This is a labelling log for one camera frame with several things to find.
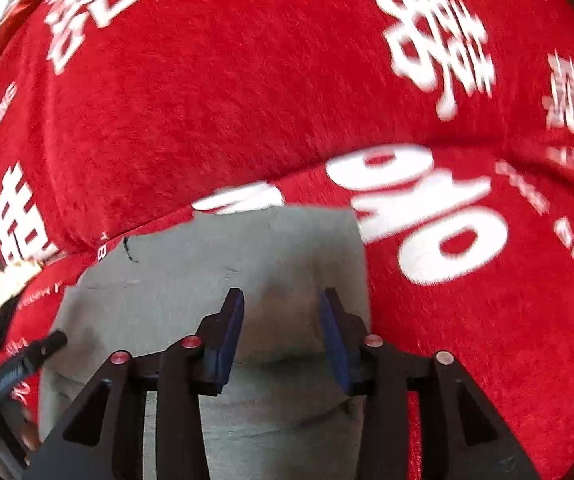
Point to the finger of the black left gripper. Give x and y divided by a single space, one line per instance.
28 361

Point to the cream cloth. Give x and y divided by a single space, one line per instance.
15 277

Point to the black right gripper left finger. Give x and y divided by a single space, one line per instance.
101 434

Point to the red printed bed blanket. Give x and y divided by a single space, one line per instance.
446 127

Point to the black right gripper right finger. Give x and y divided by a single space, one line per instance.
463 436

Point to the grey small garment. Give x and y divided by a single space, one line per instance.
282 415

